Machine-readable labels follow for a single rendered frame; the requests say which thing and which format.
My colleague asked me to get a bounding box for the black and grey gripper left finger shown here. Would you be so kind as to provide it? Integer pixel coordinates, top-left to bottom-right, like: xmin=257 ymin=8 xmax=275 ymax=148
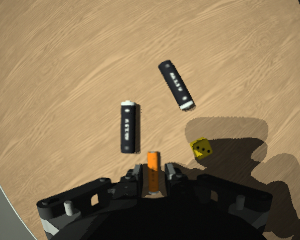
xmin=36 ymin=164 xmax=143 ymax=240

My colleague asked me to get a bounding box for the black battery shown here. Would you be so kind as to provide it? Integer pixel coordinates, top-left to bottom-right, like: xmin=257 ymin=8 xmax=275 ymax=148
xmin=158 ymin=60 xmax=193 ymax=109
xmin=121 ymin=101 xmax=136 ymax=154

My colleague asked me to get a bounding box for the yellow die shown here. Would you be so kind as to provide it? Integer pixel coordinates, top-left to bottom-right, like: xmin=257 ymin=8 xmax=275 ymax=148
xmin=190 ymin=137 xmax=213 ymax=160

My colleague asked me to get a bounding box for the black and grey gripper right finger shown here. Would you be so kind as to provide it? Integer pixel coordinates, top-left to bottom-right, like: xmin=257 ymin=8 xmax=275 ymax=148
xmin=165 ymin=163 xmax=273 ymax=234

